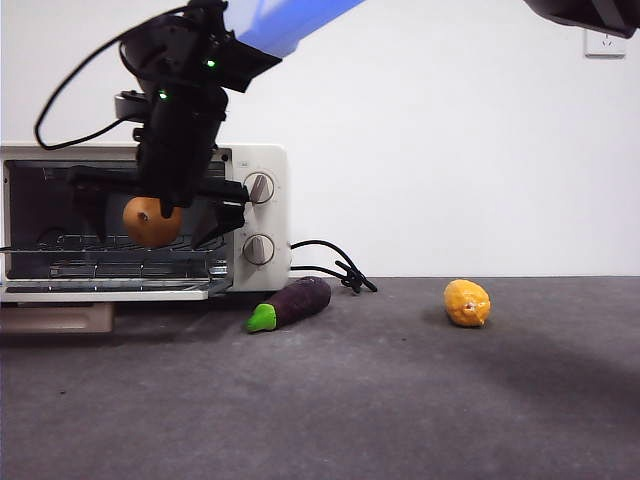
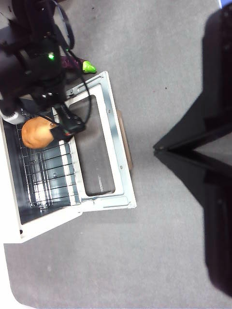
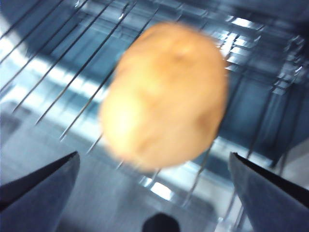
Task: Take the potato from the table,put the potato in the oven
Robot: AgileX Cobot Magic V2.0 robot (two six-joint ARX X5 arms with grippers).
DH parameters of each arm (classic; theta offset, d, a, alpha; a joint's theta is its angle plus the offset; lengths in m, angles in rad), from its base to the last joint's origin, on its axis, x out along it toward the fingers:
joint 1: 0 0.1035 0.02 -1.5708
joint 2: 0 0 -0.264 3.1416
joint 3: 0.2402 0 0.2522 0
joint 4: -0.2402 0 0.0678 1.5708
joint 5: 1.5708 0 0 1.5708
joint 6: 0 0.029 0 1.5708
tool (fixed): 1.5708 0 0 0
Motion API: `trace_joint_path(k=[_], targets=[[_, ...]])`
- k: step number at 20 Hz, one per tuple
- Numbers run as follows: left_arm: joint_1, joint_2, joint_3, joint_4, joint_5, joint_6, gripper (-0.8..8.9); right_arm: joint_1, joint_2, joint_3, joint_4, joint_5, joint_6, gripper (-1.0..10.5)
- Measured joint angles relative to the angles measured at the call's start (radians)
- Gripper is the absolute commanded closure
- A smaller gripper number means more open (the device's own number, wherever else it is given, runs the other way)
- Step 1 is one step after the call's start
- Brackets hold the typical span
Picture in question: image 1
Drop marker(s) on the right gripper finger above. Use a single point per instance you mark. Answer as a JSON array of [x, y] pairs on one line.
[[95, 210], [227, 217]]

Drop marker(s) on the beige round oven knob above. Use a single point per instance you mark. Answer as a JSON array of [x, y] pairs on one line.
[[258, 249], [263, 189]]

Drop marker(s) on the purple toy eggplant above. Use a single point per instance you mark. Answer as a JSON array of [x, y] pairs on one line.
[[300, 302]]

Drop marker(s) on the white wall socket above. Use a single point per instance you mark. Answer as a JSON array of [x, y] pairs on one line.
[[605, 47]]

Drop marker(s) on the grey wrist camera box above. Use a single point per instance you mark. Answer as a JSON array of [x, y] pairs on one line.
[[127, 105]]

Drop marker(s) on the cream white toaster oven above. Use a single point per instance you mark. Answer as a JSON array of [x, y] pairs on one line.
[[260, 220]]

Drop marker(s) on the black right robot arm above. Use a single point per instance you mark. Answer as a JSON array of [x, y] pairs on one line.
[[170, 45]]

